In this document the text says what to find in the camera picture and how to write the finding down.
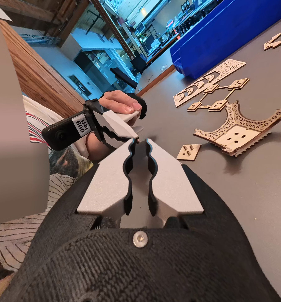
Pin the blue plastic bin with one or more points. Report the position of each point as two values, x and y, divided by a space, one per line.
213 42

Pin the patterned shirt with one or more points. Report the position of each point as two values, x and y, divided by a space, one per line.
13 247

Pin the diamond wooden frame piece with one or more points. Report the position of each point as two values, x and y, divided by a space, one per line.
272 42

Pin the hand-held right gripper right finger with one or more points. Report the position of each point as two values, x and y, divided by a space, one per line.
175 188

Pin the plywood sheet with arch cutouts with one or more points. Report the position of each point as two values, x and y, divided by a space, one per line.
225 68

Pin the person's left forearm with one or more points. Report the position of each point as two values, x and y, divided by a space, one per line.
93 148

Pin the person's left hand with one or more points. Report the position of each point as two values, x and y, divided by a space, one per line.
116 101

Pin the wooden-edged table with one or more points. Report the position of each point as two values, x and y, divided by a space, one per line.
159 61

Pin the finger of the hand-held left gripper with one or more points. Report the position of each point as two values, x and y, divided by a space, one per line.
113 142
119 126

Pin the four-square wooden frame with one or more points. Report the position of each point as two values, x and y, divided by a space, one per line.
238 83

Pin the wooden tower base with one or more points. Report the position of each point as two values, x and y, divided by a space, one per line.
234 136

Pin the black office chair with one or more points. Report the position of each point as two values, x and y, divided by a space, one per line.
124 76

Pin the small square wooden plate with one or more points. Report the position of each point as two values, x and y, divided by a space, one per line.
192 153

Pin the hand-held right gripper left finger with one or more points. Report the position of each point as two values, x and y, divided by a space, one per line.
105 186

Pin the grey desk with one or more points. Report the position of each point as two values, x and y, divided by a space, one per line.
249 188

